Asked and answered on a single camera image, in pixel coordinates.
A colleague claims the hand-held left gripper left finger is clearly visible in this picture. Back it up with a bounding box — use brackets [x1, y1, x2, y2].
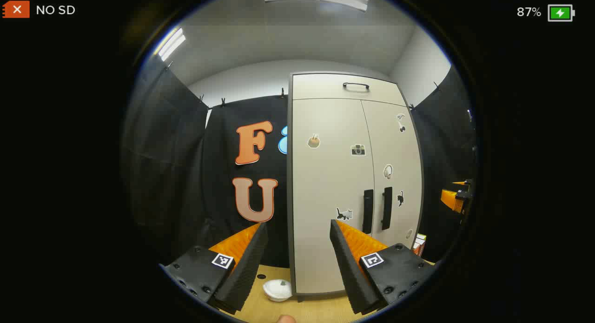
[159, 222, 269, 314]

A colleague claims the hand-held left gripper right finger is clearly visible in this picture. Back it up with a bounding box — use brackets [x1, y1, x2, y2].
[329, 219, 440, 315]

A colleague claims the black door handle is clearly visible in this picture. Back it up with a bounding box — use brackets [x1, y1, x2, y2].
[381, 187, 393, 231]
[363, 189, 374, 234]

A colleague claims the cabinet door with headphone sticker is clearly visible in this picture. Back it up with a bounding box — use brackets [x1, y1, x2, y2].
[362, 100, 423, 249]

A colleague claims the cabinet door with camera sticker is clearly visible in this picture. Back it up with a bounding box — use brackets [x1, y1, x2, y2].
[292, 99, 376, 294]

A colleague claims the grey double-door shoe cabinet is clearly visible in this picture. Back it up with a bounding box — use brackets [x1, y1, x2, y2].
[286, 71, 426, 301]

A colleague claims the beige cabinet drawer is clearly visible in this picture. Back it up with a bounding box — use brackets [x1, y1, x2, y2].
[291, 73, 406, 106]

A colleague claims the white bowl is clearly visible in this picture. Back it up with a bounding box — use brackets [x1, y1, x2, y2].
[263, 279, 293, 303]

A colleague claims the black backdrop cloth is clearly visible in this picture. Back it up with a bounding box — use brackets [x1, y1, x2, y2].
[122, 58, 209, 268]
[202, 94, 291, 268]
[411, 65, 477, 263]

